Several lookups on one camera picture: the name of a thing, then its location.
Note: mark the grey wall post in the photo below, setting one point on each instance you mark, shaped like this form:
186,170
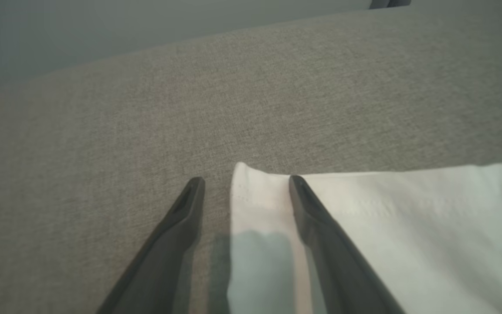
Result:
388,3

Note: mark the plain white garment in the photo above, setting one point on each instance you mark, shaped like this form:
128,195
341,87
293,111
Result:
429,226

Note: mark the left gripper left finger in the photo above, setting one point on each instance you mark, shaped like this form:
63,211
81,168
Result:
155,279

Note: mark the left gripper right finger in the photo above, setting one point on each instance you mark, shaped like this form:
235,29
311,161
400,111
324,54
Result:
347,283

